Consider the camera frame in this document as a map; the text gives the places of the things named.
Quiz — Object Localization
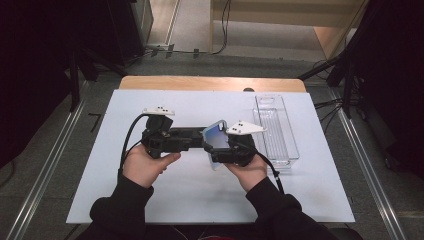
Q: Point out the clear plastic tray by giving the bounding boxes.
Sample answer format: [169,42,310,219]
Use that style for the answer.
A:
[252,94,300,170]

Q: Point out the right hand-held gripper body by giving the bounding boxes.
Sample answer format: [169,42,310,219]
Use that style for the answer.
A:
[219,120,268,167]

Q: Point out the black metal stand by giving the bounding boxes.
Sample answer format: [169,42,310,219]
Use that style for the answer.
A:
[66,46,129,113]
[297,49,366,119]

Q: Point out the left hand-held gripper cable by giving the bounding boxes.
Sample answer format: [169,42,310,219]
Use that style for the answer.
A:
[117,113,149,179]

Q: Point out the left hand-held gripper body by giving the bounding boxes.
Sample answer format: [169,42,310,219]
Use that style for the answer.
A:
[140,106,174,160]

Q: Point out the right hand-held gripper cable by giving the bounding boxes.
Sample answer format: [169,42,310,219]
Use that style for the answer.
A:
[233,141,286,195]

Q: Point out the dark curtain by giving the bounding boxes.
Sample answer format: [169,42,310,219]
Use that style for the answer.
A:
[0,0,111,169]
[346,0,424,181]

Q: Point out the bundle of black cables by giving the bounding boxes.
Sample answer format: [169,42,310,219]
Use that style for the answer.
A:
[313,96,346,134]

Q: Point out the hand-held gripper cable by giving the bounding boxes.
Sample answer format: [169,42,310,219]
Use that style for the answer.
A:
[233,141,286,195]
[117,113,149,179]

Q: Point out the dark cabinet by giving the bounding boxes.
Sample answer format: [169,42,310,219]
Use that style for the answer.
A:
[106,0,155,66]

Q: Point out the light wooden furniture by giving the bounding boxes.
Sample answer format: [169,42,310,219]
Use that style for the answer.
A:
[209,0,369,61]

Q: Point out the metal floor rail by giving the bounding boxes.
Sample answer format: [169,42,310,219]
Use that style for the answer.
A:
[333,106,408,240]
[5,99,88,240]

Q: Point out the black floor cable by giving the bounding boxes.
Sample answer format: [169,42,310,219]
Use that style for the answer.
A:
[211,0,233,56]

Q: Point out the person's left hand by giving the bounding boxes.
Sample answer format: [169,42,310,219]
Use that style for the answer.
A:
[122,143,182,189]

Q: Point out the person's right hand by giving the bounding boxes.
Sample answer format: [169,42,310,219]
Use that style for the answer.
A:
[224,153,269,193]

